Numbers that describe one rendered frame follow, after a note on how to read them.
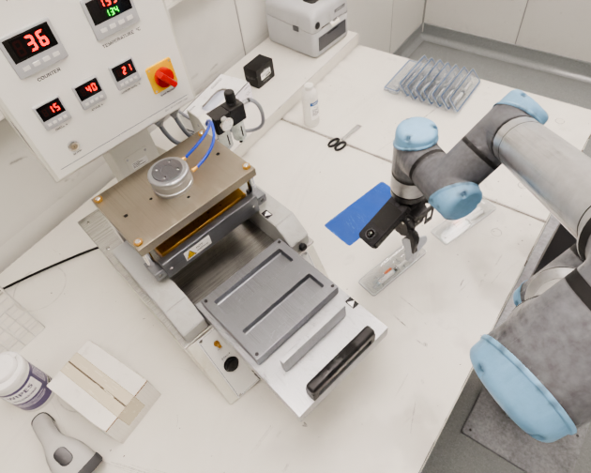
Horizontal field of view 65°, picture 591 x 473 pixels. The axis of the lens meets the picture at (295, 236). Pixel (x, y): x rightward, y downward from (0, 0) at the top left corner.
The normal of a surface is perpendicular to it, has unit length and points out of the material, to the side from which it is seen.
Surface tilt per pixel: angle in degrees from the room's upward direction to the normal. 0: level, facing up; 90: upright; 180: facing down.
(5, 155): 90
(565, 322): 44
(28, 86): 90
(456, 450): 0
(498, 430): 0
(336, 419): 0
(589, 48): 90
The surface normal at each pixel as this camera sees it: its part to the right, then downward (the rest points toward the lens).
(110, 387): -0.12, -0.59
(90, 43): 0.68, 0.54
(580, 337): -0.66, -0.15
